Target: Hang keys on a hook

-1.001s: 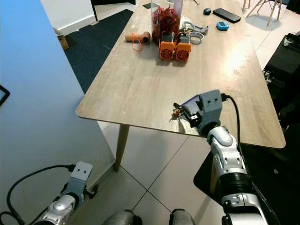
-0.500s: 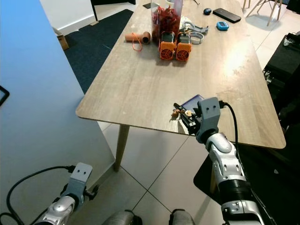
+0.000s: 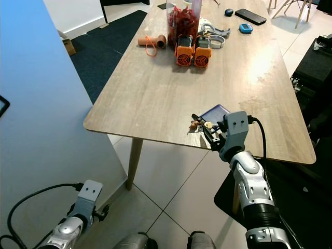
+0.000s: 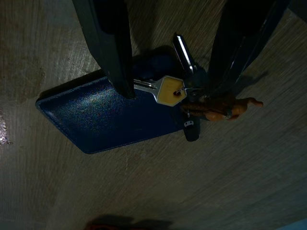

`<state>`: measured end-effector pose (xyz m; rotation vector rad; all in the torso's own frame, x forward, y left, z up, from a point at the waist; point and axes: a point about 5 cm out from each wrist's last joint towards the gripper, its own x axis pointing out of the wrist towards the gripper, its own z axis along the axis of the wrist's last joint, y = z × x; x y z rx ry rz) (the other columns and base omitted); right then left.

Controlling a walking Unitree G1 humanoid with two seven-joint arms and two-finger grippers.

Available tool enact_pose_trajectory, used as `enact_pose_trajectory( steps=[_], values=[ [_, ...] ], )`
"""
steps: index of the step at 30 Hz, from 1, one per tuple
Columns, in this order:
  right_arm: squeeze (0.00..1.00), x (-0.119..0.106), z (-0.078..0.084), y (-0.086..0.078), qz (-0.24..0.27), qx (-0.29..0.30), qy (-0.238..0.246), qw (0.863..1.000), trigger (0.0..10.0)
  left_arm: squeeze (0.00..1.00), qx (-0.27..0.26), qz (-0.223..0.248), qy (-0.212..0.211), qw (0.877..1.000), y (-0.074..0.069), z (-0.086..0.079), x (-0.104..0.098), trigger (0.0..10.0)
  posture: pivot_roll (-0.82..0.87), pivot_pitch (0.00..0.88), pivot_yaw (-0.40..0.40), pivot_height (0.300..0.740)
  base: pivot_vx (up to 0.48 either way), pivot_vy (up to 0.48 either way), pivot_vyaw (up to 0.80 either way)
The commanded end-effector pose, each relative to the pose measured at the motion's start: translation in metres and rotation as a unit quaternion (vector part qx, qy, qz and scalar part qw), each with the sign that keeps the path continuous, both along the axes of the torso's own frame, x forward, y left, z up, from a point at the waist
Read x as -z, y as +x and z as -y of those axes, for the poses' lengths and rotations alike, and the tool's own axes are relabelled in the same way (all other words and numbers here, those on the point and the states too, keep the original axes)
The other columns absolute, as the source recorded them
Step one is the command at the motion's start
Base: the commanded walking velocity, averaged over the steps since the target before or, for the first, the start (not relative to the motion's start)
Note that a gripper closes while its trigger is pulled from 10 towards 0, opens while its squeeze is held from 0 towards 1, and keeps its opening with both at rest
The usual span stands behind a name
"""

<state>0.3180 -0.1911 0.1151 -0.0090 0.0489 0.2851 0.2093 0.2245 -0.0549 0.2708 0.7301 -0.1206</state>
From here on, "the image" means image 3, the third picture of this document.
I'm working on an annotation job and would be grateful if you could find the grey robot leg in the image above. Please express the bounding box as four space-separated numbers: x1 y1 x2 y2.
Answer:
187 231 214 249
113 232 152 249

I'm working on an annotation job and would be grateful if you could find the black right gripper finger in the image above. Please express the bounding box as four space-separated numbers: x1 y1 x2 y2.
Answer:
201 129 218 149
191 113 215 132

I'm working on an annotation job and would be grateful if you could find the clear tape ring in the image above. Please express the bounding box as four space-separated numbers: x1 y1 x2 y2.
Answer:
207 36 225 50

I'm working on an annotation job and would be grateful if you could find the grey robot right leg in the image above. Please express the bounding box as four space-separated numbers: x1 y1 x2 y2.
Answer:
187 231 214 249

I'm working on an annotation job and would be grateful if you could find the white chair with wooden legs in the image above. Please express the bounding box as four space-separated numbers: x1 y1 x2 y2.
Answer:
270 0 313 30

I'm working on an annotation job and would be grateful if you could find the clear jar of red chillies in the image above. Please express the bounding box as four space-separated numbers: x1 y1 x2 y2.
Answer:
167 0 203 50

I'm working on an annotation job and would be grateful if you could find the blue card holder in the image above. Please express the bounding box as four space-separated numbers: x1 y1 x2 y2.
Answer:
199 104 232 124

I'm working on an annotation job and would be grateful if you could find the brown cylinder with orange cord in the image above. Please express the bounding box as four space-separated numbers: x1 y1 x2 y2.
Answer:
137 34 167 57

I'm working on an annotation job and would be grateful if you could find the wooden table leg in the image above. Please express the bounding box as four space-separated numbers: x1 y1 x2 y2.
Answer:
124 137 145 191

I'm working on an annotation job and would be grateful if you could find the brown cardboard box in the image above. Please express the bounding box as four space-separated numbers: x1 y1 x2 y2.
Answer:
61 36 76 56

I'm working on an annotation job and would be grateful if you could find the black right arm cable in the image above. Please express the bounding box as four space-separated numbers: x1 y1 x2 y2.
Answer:
248 116 268 161

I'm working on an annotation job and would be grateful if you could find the dark grey rug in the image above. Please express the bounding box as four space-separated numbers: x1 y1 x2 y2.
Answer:
70 9 147 103

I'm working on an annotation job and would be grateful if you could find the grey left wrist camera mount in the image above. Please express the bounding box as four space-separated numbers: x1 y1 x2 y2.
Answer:
72 180 104 224

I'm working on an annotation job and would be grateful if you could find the grey robot left leg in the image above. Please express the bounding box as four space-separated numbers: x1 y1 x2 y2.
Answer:
113 232 152 249

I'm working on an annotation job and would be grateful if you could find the grey plastic tool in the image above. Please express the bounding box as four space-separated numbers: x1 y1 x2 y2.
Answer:
202 22 230 39

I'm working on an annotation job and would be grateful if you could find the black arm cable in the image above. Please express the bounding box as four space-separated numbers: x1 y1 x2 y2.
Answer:
248 116 268 161
6 183 85 249

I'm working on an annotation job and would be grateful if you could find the black equipment cart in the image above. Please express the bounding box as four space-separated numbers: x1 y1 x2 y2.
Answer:
290 35 332 135

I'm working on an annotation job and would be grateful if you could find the black cabinet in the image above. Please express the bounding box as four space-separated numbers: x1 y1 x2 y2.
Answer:
316 0 332 14

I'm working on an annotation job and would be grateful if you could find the orange and black fan unit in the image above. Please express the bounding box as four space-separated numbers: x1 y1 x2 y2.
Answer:
175 35 195 67
193 36 212 68

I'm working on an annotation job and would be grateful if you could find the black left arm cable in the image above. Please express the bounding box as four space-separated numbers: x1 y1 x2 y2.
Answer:
6 183 85 249

